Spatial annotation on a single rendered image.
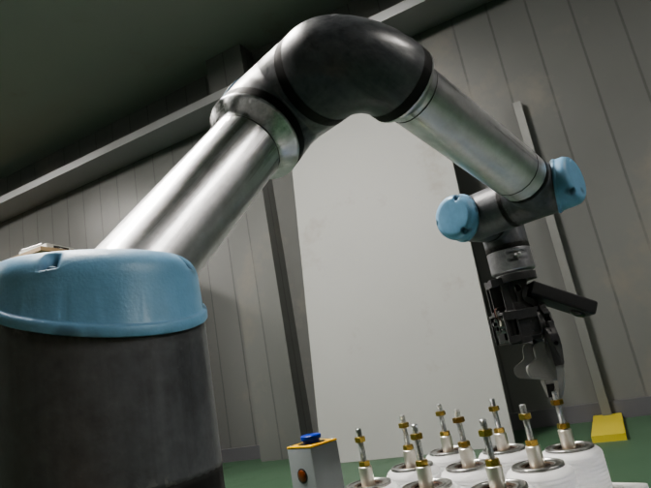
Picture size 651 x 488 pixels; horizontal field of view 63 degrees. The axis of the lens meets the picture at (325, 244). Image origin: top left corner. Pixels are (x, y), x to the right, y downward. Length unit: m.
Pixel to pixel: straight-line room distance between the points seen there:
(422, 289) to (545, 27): 1.58
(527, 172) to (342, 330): 2.16
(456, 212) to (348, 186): 2.19
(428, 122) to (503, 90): 2.55
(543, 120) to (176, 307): 2.89
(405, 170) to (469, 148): 2.23
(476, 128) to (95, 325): 0.53
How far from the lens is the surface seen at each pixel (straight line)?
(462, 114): 0.67
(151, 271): 0.30
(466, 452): 0.95
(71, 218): 4.96
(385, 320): 2.74
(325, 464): 1.07
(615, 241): 2.93
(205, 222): 0.51
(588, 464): 0.97
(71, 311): 0.29
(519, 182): 0.77
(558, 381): 0.96
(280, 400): 3.30
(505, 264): 0.96
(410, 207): 2.83
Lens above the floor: 0.44
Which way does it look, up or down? 14 degrees up
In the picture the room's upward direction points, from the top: 10 degrees counter-clockwise
